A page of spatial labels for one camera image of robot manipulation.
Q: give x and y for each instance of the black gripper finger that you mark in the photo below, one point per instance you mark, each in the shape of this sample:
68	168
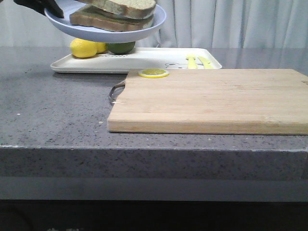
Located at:
40	6

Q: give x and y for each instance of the light blue round plate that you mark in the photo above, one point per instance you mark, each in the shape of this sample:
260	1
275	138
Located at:
99	35

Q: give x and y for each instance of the bread slice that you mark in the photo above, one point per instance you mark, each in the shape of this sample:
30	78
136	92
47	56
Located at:
91	16
133	9

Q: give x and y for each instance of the white bear tray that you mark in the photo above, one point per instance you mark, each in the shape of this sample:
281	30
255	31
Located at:
139	58

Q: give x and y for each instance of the front yellow lemon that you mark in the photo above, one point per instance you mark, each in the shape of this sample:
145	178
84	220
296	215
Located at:
81	48

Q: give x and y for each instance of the yellow lemon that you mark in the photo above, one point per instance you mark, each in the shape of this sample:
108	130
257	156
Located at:
81	48
101	47

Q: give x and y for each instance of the rear yellow lemon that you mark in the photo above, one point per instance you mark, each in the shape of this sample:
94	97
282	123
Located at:
101	47

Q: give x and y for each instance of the green lime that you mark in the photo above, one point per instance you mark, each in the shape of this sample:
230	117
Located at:
120	48

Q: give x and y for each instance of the lemon slice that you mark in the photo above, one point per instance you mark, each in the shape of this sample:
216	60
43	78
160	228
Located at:
153	73

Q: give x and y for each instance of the white curtain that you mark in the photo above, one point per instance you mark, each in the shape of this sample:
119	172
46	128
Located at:
189	23

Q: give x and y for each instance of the yellow plastic fork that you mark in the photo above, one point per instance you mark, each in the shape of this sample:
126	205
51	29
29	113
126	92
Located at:
191	61

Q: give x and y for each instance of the yellow plastic knife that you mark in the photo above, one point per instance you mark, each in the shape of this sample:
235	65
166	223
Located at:
206	63

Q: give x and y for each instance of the wooden cutting board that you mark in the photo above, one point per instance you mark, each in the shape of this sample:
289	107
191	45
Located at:
213	101

